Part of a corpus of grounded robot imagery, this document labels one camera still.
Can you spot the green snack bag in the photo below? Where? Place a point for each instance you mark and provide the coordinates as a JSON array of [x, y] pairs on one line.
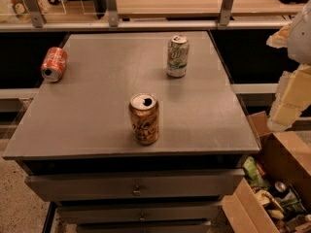
[[252, 174]]

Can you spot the silver can in box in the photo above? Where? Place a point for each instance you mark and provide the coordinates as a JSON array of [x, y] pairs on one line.
[[279, 189]]

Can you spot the cardboard box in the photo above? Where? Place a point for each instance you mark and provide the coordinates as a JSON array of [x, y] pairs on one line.
[[285, 157]]

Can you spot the colourful package top left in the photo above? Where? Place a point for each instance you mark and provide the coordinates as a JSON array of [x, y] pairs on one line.
[[23, 11]]

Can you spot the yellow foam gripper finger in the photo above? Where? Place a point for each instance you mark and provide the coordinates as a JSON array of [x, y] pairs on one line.
[[280, 38], [292, 98]]

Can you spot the white green soda can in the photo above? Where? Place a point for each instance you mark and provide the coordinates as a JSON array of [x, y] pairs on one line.
[[177, 57]]

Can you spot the red soda can lying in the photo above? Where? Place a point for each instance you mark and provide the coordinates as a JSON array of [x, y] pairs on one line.
[[54, 64]]

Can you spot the grey drawer cabinet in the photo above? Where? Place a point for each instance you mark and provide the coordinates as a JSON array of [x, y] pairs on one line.
[[121, 147]]

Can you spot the white rounded gripper body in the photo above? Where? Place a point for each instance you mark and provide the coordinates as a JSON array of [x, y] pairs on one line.
[[300, 38]]

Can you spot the orange-brown soda can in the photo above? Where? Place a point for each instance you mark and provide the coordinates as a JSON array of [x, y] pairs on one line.
[[143, 112]]

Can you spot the metal railing frame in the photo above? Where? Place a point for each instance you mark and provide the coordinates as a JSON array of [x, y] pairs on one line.
[[159, 15]]

